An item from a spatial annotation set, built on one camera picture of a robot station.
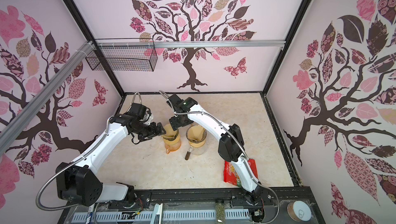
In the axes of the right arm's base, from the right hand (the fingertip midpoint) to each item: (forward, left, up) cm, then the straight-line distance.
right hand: (178, 122), depth 86 cm
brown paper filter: (-4, +5, -3) cm, 7 cm away
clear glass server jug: (-11, -11, -14) cm, 21 cm away
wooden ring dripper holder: (-12, -10, -4) cm, 16 cm away
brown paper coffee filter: (-7, -10, +2) cm, 13 cm away
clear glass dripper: (-12, -13, +3) cm, 18 cm away
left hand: (-9, +10, 0) cm, 13 cm away
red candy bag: (-26, -28, -11) cm, 40 cm away
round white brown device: (-42, -55, -8) cm, 70 cm away
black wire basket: (+38, +34, +20) cm, 55 cm away
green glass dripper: (-8, +4, -5) cm, 10 cm away
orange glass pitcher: (-9, +5, -12) cm, 16 cm away
